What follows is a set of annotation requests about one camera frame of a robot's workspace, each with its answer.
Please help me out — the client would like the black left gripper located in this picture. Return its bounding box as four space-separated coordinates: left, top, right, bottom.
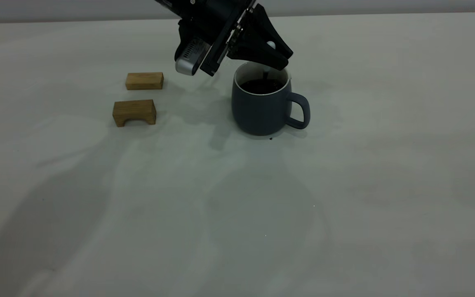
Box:
154 0 294 77

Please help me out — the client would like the metal spoon with white handle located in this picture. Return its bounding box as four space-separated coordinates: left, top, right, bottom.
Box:
263 40 276 84

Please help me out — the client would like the dark grey ceramic cup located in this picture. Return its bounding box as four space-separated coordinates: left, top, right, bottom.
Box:
232 61 311 136

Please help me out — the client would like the flat rectangular wooden block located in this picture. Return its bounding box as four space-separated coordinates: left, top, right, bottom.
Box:
125 73 165 91

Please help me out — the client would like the arched wooden block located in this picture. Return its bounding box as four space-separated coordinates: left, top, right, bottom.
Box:
113 99 157 127

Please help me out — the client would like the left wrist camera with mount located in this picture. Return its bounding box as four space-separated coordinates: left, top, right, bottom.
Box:
174 21 212 76

